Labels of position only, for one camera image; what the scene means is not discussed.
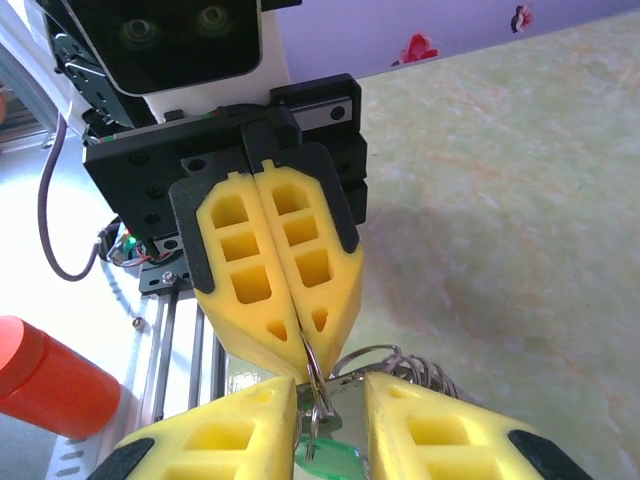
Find thin grey looped cable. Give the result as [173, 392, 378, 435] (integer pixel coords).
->
[37, 113, 122, 282]

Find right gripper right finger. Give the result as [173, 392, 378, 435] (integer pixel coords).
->
[362, 371, 596, 480]

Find grey slotted cable duct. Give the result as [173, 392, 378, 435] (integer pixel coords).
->
[42, 399, 131, 480]

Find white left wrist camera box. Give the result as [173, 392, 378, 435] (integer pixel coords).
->
[37, 0, 292, 124]

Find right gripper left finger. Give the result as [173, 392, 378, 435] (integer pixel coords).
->
[87, 374, 302, 480]

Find keyring bunch with coloured tags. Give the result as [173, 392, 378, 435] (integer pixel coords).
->
[299, 334, 474, 431]

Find green and black key tags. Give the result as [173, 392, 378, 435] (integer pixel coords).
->
[294, 377, 371, 480]

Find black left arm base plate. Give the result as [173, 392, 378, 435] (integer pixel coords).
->
[138, 234, 195, 297]

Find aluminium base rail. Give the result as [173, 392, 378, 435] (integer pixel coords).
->
[114, 279, 231, 426]

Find small circuit board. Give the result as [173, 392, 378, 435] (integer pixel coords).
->
[94, 219, 156, 269]

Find orange plastic cylinder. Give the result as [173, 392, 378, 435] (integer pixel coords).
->
[0, 314, 122, 441]

